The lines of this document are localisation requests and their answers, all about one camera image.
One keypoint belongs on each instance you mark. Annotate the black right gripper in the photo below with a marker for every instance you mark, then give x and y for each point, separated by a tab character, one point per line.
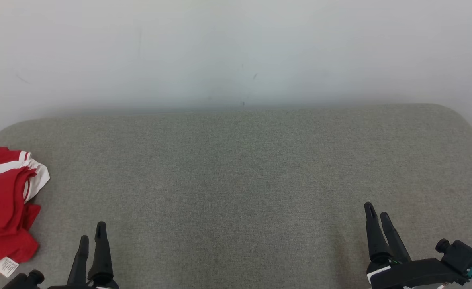
416	273

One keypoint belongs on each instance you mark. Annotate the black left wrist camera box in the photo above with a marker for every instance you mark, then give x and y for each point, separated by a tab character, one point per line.
23	281

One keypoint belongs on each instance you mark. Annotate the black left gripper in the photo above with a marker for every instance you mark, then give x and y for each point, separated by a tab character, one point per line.
99	286

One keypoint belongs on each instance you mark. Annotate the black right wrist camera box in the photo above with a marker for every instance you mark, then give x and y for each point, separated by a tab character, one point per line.
460	253

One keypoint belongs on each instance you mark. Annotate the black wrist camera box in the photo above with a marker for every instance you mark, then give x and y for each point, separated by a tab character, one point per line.
460	253
23	281

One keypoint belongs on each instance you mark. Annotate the red shorts with white stripe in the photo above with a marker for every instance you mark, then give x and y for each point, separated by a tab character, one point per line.
3	216

